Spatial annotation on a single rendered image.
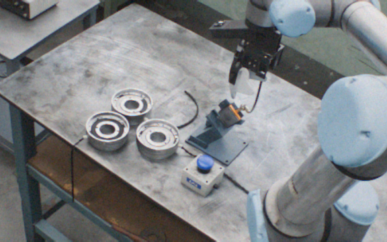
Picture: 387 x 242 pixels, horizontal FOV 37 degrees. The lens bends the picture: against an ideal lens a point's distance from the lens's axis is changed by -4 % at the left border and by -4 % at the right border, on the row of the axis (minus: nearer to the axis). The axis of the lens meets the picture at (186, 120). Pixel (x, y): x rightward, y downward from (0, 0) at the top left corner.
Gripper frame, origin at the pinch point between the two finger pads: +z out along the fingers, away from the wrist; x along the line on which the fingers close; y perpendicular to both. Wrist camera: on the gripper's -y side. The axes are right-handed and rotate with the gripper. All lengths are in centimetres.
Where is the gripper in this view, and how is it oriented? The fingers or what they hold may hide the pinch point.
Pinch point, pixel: (236, 87)
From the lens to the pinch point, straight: 137.4
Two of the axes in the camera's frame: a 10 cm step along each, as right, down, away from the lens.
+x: 5.6, -5.1, 6.5
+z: -1.3, 7.2, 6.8
